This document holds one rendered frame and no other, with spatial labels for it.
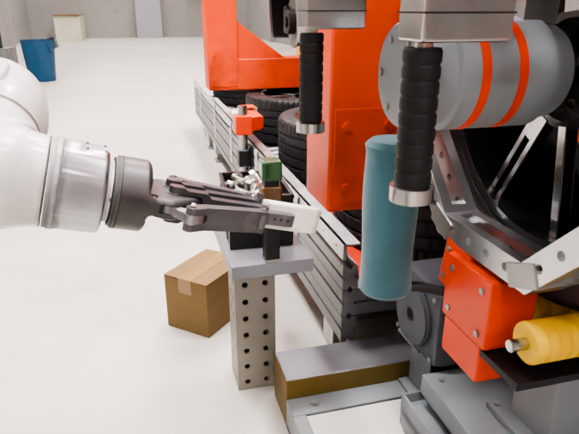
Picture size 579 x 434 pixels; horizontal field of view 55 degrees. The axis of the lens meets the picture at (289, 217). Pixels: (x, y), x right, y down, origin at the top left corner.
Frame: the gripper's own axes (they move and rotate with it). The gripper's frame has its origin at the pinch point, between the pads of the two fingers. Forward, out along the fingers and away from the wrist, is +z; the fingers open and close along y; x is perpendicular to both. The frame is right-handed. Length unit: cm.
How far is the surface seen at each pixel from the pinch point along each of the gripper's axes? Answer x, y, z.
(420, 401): 43, 24, 52
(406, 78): -17.9, -11.6, 2.5
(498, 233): -0.7, 4.8, 36.1
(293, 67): -16, 233, 85
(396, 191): -7.6, -11.9, 4.9
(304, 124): -8.7, 21.1, 8.1
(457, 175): -6.3, 17.8, 35.9
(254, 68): -11, 235, 65
